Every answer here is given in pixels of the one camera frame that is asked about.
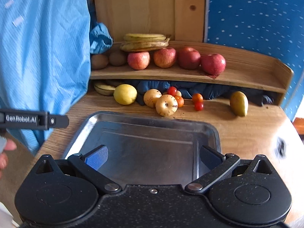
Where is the banana under shelf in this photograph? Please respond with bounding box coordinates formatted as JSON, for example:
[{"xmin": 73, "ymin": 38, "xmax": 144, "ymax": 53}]
[{"xmin": 94, "ymin": 82, "xmax": 116, "ymax": 96}]

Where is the front yellow spotted pear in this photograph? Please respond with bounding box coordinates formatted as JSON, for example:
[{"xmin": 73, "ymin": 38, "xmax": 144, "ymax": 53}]
[{"xmin": 156, "ymin": 95, "xmax": 178, "ymax": 116}]

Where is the blue starry fabric wardrobe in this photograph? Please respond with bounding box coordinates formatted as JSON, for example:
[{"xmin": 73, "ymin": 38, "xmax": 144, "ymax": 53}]
[{"xmin": 204, "ymin": 0, "xmax": 303, "ymax": 120}]

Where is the yellow lemon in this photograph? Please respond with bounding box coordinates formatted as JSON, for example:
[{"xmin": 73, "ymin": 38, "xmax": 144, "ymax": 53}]
[{"xmin": 113, "ymin": 84, "xmax": 137, "ymax": 105}]

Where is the top yellow banana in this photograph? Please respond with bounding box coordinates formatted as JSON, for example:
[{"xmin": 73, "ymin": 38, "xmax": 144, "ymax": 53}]
[{"xmin": 123, "ymin": 33, "xmax": 166, "ymax": 41}]

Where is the red tomato pair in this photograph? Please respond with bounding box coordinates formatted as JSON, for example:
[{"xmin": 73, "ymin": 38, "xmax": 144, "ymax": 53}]
[{"xmin": 194, "ymin": 102, "xmax": 203, "ymax": 111}]

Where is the lower spotted banana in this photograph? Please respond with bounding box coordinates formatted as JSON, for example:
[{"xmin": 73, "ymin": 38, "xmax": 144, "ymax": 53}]
[{"xmin": 120, "ymin": 38, "xmax": 170, "ymax": 52}]

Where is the right brown kiwi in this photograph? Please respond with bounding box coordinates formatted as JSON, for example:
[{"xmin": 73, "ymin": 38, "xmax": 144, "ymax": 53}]
[{"xmin": 109, "ymin": 51, "xmax": 127, "ymax": 67}]

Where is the dark blue cloth under shelf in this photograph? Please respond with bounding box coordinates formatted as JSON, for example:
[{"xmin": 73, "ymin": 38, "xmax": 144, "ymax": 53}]
[{"xmin": 125, "ymin": 80, "xmax": 278, "ymax": 107}]

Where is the light blue cloth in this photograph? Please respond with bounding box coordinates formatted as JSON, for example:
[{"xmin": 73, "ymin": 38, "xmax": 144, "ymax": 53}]
[{"xmin": 0, "ymin": 0, "xmax": 92, "ymax": 154}]

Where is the brown kiwi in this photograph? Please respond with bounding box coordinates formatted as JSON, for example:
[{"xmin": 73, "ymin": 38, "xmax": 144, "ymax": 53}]
[
  {"xmin": 109, "ymin": 51, "xmax": 127, "ymax": 67},
  {"xmin": 91, "ymin": 54, "xmax": 109, "ymax": 70}
]

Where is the red-yellow apple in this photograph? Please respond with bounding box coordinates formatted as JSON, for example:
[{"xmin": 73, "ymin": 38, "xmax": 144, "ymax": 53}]
[
  {"xmin": 153, "ymin": 47, "xmax": 177, "ymax": 68},
  {"xmin": 127, "ymin": 51, "xmax": 150, "ymax": 70}
]

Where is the yellow-green mango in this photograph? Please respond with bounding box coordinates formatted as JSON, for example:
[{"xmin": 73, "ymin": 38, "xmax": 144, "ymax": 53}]
[{"xmin": 230, "ymin": 91, "xmax": 249, "ymax": 117}]

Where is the leftmost red-yellow apple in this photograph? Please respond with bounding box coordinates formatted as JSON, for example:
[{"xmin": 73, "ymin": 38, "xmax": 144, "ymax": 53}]
[{"xmin": 127, "ymin": 51, "xmax": 150, "ymax": 70}]

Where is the metal baking tray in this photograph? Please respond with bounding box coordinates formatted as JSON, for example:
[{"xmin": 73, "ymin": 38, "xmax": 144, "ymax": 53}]
[{"xmin": 62, "ymin": 112, "xmax": 222, "ymax": 187}]

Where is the person's left hand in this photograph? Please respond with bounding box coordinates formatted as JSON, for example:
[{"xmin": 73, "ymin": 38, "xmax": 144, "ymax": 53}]
[{"xmin": 0, "ymin": 136, "xmax": 17, "ymax": 176}]

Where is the back yellow spotted pear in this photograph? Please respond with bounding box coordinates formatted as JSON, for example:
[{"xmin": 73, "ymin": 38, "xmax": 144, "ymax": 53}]
[{"xmin": 143, "ymin": 89, "xmax": 162, "ymax": 108}]

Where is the yellow spotted pear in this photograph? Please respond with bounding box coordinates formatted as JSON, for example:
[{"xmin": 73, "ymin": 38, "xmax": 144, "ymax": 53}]
[
  {"xmin": 156, "ymin": 95, "xmax": 178, "ymax": 116},
  {"xmin": 143, "ymin": 89, "xmax": 162, "ymax": 108}
]

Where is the left brown kiwi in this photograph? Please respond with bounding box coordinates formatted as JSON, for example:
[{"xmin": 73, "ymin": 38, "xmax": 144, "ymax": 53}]
[{"xmin": 91, "ymin": 54, "xmax": 109, "ymax": 70}]

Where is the orange cherry tomato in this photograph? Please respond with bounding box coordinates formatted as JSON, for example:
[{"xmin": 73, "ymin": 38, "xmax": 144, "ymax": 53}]
[{"xmin": 175, "ymin": 96, "xmax": 184, "ymax": 108}]

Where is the rightmost red apple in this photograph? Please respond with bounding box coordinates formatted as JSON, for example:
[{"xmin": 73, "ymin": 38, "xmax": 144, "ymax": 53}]
[{"xmin": 200, "ymin": 54, "xmax": 226, "ymax": 75}]

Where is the orange tomato pair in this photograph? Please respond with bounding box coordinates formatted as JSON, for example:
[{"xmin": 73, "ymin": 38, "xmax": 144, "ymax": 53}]
[{"xmin": 192, "ymin": 93, "xmax": 203, "ymax": 104}]

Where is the crumpled blue plastic bag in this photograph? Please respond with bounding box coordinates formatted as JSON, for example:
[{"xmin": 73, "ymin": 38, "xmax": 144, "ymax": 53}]
[{"xmin": 89, "ymin": 22, "xmax": 113, "ymax": 55}]

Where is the wooden desk shelf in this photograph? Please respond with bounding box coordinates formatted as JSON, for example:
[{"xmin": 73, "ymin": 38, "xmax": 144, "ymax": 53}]
[{"xmin": 90, "ymin": 41, "xmax": 294, "ymax": 105}]

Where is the red cherry tomato back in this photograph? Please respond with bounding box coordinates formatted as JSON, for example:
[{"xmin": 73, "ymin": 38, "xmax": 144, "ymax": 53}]
[{"xmin": 167, "ymin": 86, "xmax": 177, "ymax": 97}]

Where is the pine wood cabinet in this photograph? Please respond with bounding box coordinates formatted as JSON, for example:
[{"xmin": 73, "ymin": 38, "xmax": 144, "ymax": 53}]
[{"xmin": 93, "ymin": 0, "xmax": 205, "ymax": 42}]

